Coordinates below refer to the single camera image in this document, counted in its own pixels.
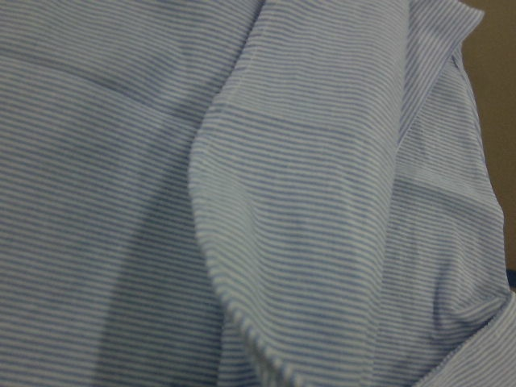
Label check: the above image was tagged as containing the light blue striped shirt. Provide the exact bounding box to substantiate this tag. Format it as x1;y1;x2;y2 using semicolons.
1;1;515;386

